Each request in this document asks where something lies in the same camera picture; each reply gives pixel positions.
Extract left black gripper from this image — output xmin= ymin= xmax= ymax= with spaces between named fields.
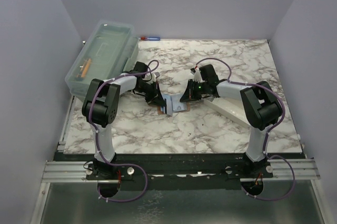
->
xmin=135 ymin=81 xmax=167 ymax=107

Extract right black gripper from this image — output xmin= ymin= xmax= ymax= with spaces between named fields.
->
xmin=181 ymin=79 xmax=209 ymax=103

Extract tan leather card holder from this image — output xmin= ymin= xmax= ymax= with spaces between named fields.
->
xmin=157 ymin=94 xmax=190 ymax=116

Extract silver grey credit card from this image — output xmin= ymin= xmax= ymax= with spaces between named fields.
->
xmin=172 ymin=95 xmax=187 ymax=113

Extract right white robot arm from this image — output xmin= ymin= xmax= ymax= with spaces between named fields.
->
xmin=180 ymin=64 xmax=285 ymax=178

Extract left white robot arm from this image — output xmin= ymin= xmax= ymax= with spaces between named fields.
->
xmin=82 ymin=59 xmax=166 ymax=179

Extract white rectangular tray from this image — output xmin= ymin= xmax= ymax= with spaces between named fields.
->
xmin=203 ymin=98 xmax=250 ymax=128

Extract red blue screwdriver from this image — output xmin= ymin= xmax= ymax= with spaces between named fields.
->
xmin=139 ymin=36 xmax=161 ymax=41

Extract clear green plastic box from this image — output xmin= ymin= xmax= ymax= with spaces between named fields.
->
xmin=65 ymin=20 xmax=138 ymax=101

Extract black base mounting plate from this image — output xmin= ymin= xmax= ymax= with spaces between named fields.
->
xmin=54 ymin=152 xmax=274 ymax=191

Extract orange tool inside box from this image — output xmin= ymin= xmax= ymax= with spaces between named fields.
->
xmin=76 ymin=58 xmax=92 ymax=79

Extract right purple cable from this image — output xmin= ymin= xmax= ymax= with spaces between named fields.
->
xmin=194 ymin=58 xmax=295 ymax=201

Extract purple cable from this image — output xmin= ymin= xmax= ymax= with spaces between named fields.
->
xmin=194 ymin=58 xmax=295 ymax=201
xmin=89 ymin=59 xmax=160 ymax=203

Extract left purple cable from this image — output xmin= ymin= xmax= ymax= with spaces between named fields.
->
xmin=89 ymin=59 xmax=160 ymax=203

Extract aluminium rail frame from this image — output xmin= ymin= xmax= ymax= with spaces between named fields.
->
xmin=39 ymin=97 xmax=321 ymax=182

